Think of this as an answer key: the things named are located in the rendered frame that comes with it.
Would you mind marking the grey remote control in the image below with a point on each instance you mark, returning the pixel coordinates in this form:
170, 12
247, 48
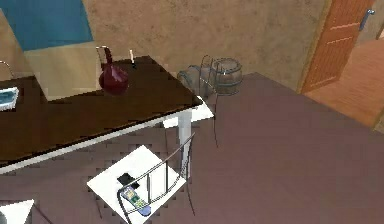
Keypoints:
135, 199

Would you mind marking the blue white dish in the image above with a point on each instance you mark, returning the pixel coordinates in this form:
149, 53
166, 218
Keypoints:
7, 98

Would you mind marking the orange wooden room door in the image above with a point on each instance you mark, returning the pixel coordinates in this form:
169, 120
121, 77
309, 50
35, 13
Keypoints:
335, 43

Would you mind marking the white candle stick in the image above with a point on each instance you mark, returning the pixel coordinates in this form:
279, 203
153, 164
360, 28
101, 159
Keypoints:
132, 58

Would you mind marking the small black flat square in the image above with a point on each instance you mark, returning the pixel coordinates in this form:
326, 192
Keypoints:
126, 179

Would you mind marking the dark brown white-edged table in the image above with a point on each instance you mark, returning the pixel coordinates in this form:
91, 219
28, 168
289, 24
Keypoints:
100, 110

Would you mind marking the blue framed wall picture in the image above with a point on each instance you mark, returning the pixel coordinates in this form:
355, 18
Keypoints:
46, 23

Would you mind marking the dark red glass jug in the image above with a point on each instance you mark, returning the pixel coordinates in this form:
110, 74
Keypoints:
113, 79

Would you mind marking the grey barrel bin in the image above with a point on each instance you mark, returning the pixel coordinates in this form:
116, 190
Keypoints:
228, 76

